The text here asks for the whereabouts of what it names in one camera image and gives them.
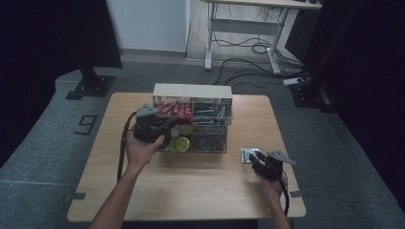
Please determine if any pile of red packets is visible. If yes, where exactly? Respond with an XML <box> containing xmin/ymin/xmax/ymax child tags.
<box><xmin>157</xmin><ymin>101</ymin><xmax>194</xmax><ymax>126</ymax></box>

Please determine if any white power strip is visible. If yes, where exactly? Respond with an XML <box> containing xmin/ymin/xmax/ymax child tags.
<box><xmin>282</xmin><ymin>76</ymin><xmax>306</xmax><ymax>87</ymax></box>

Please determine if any black long floor cable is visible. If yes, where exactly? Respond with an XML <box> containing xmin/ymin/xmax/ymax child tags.
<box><xmin>212</xmin><ymin>57</ymin><xmax>309</xmax><ymax>91</ymax></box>

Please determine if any small yellow-green round tin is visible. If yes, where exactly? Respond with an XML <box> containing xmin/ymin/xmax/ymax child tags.
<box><xmin>177</xmin><ymin>124</ymin><xmax>194</xmax><ymax>136</ymax></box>

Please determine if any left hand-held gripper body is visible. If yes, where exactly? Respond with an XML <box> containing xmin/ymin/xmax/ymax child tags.
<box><xmin>133</xmin><ymin>103</ymin><xmax>160</xmax><ymax>144</ymax></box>

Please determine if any large yellow-green round tin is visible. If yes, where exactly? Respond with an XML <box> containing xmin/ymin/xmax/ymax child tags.
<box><xmin>171</xmin><ymin>136</ymin><xmax>192</xmax><ymax>153</ymax></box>

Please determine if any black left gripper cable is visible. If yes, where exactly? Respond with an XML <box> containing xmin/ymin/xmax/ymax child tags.
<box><xmin>117</xmin><ymin>110</ymin><xmax>139</xmax><ymax>183</ymax></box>

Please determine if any dark stand base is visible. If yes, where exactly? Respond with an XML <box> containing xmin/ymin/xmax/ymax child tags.
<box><xmin>288</xmin><ymin>78</ymin><xmax>339</xmax><ymax>115</ymax></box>

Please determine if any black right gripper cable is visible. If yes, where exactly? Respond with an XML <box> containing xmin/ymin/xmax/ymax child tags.
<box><xmin>277</xmin><ymin>170</ymin><xmax>291</xmax><ymax>218</ymax></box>

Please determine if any black looped floor cable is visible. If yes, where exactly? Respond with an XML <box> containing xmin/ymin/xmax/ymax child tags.
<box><xmin>212</xmin><ymin>30</ymin><xmax>304</xmax><ymax>77</ymax></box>

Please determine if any person's left hand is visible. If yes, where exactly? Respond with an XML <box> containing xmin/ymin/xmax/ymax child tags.
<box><xmin>125</xmin><ymin>131</ymin><xmax>166</xmax><ymax>175</ymax></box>

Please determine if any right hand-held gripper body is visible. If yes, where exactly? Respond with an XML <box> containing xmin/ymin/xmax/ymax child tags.
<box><xmin>252</xmin><ymin>150</ymin><xmax>296</xmax><ymax>183</ymax></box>

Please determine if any black tape strip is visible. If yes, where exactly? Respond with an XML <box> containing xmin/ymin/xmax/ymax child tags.
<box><xmin>288</xmin><ymin>190</ymin><xmax>310</xmax><ymax>199</ymax></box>
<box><xmin>64</xmin><ymin>192</ymin><xmax>87</xmax><ymax>202</ymax></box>

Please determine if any pile of dark silver packets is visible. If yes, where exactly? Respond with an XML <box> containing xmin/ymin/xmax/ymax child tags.
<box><xmin>192</xmin><ymin>99</ymin><xmax>232</xmax><ymax>125</ymax></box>

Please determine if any black stand base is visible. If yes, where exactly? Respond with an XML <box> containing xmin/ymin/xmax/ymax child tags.
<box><xmin>64</xmin><ymin>61</ymin><xmax>117</xmax><ymax>101</ymax></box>

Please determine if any person's right hand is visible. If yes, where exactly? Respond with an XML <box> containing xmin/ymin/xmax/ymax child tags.
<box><xmin>253</xmin><ymin>170</ymin><xmax>286</xmax><ymax>205</ymax></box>

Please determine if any black curtain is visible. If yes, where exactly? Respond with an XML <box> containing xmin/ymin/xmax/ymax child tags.
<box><xmin>0</xmin><ymin>0</ymin><xmax>124</xmax><ymax>168</ymax></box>
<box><xmin>284</xmin><ymin>0</ymin><xmax>405</xmax><ymax>213</ymax></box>

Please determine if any clear acrylic drawer organizer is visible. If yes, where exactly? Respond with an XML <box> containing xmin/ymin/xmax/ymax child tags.
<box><xmin>151</xmin><ymin>83</ymin><xmax>234</xmax><ymax>155</ymax></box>

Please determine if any white frame desk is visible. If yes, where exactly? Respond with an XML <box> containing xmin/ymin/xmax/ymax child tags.
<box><xmin>200</xmin><ymin>0</ymin><xmax>323</xmax><ymax>76</ymax></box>

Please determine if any pile of dark metal clips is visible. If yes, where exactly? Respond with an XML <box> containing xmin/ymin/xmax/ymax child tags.
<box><xmin>190</xmin><ymin>127</ymin><xmax>227</xmax><ymax>153</ymax></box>

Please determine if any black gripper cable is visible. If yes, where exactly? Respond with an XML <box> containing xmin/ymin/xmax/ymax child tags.
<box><xmin>117</xmin><ymin>110</ymin><xmax>139</xmax><ymax>183</ymax></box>
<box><xmin>277</xmin><ymin>170</ymin><xmax>291</xmax><ymax>218</ymax></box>

